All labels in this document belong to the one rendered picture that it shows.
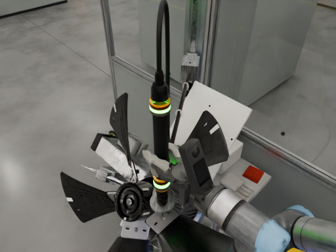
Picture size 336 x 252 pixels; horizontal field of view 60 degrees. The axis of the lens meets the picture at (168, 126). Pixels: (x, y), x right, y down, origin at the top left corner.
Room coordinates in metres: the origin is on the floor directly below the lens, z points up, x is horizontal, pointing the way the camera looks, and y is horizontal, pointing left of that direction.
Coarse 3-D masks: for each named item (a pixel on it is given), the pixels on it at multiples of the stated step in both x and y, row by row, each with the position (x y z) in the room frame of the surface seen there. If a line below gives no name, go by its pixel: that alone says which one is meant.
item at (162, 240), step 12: (180, 216) 0.49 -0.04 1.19; (168, 228) 0.45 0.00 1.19; (180, 228) 0.45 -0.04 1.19; (192, 228) 0.44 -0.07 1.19; (204, 228) 0.44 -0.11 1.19; (168, 240) 0.41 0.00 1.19; (180, 240) 0.41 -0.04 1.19; (192, 240) 0.41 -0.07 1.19; (204, 240) 0.41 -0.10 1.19; (216, 240) 0.40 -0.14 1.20; (228, 240) 0.40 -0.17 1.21
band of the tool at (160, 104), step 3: (150, 99) 0.48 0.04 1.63; (168, 99) 0.50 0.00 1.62; (150, 102) 0.47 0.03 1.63; (153, 102) 0.50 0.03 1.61; (156, 102) 0.50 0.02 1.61; (159, 102) 0.51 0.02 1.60; (162, 102) 0.50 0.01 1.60; (165, 102) 0.50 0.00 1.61; (168, 102) 0.47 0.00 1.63; (153, 105) 0.47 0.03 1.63; (156, 105) 0.46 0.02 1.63; (159, 105) 0.46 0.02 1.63; (162, 105) 0.46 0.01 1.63; (165, 105) 0.47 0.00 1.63
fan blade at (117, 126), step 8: (120, 96) 0.81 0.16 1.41; (120, 104) 0.79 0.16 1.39; (112, 112) 0.84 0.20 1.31; (120, 112) 0.77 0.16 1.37; (112, 120) 0.83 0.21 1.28; (120, 120) 0.75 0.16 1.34; (120, 128) 0.74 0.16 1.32; (120, 136) 0.75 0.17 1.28; (128, 144) 0.66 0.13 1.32; (128, 152) 0.65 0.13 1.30; (128, 160) 0.64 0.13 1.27
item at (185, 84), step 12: (168, 12) 0.56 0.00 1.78; (156, 24) 0.49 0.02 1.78; (168, 24) 0.56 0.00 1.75; (156, 36) 0.49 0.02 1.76; (168, 36) 0.56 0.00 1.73; (156, 48) 0.48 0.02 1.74; (168, 48) 0.57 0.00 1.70; (156, 60) 0.48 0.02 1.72; (168, 60) 0.57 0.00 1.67; (168, 72) 0.57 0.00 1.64; (168, 84) 0.57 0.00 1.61; (180, 108) 0.79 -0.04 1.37; (168, 132) 0.57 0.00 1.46
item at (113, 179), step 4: (80, 164) 0.82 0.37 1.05; (88, 168) 0.78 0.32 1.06; (92, 168) 0.78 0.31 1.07; (108, 176) 0.72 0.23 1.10; (112, 176) 0.71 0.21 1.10; (108, 180) 0.71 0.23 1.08; (112, 180) 0.69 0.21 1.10; (116, 180) 0.69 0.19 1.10; (120, 180) 0.69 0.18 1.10; (120, 184) 0.67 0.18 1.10
